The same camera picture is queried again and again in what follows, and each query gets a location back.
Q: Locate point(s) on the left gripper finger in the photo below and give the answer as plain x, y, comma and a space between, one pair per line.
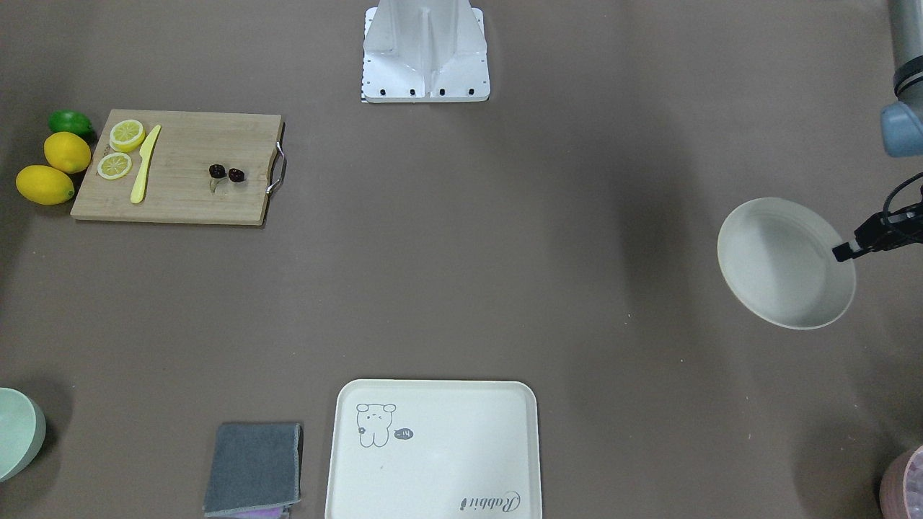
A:
844, 252

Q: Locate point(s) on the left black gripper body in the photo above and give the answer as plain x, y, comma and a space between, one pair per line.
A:
874, 236

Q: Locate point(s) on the cream round plate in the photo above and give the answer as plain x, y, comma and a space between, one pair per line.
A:
777, 259

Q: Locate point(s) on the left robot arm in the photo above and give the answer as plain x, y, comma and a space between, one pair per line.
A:
901, 131

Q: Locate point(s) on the cream rabbit tray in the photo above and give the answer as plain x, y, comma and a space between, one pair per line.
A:
435, 449

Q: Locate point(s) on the dark red cherry with stem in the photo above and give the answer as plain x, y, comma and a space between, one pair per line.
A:
217, 174

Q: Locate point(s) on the pink bowl with ice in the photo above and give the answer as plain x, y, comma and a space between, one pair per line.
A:
900, 493

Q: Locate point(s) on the grey folded cloth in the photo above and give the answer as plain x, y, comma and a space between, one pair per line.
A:
255, 470

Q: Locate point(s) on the bamboo cutting board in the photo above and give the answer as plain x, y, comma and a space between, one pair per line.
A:
178, 187

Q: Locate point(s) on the yellow plastic knife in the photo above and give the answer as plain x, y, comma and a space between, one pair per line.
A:
139, 188

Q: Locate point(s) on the upper lemon slice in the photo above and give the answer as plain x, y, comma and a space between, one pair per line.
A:
127, 135

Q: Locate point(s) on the lemon slice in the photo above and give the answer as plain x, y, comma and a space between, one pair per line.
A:
127, 135
115, 165

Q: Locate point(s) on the lower lemon slice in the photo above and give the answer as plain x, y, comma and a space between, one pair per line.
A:
115, 165

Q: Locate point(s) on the yellow lemon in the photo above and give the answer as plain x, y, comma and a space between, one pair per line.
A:
67, 152
45, 185

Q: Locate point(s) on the green lime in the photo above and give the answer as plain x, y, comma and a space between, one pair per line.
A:
71, 121

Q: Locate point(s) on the mint green bowl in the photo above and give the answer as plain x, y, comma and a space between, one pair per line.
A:
23, 429

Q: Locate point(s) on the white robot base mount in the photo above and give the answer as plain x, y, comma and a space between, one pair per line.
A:
424, 52

